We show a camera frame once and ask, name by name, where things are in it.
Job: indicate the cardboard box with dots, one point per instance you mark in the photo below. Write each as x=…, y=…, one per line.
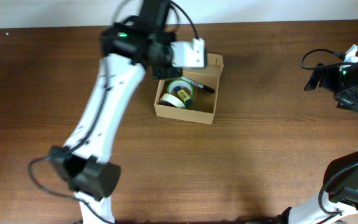
x=193, y=96

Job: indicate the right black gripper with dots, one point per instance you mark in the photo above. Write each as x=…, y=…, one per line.
x=325, y=80

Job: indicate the white masking tape roll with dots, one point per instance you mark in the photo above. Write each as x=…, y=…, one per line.
x=170, y=100

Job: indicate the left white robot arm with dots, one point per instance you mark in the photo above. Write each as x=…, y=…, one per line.
x=129, y=47

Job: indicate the green tape roll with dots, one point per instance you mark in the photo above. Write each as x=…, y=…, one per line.
x=185, y=85

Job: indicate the black and white marker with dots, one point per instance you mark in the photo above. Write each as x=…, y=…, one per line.
x=199, y=85

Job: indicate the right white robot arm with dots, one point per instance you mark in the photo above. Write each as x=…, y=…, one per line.
x=338, y=196

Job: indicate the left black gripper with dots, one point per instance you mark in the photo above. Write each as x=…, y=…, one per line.
x=167, y=72

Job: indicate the yellow and black highlighter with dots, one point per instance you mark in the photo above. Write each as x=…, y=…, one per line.
x=183, y=95

